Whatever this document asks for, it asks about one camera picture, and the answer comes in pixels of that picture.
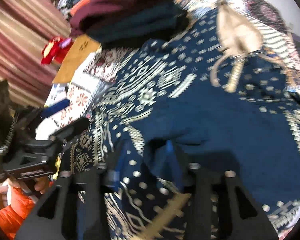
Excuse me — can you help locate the navy patterned hooded garment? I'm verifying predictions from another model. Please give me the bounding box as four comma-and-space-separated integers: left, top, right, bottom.
63, 9, 300, 239

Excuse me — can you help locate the person's left hand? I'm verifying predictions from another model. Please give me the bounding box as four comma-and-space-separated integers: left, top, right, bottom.
7, 177, 50, 194

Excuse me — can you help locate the orange jacket sleeve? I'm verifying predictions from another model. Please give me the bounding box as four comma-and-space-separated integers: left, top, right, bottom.
0, 187, 34, 239

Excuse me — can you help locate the tan wooden nightstand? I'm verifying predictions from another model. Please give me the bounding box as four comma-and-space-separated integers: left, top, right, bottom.
52, 35, 101, 84

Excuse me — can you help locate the red plush toy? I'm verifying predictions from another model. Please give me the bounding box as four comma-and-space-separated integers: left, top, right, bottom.
41, 36, 74, 64

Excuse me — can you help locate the dark teal folded garment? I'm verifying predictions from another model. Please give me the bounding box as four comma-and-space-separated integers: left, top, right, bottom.
86, 1, 190, 49

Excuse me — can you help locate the striped red beige curtain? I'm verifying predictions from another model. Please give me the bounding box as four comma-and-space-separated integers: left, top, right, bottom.
0, 0, 70, 106

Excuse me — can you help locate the patchwork patterned bedspread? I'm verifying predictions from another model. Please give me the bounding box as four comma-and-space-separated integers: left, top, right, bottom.
36, 0, 300, 139

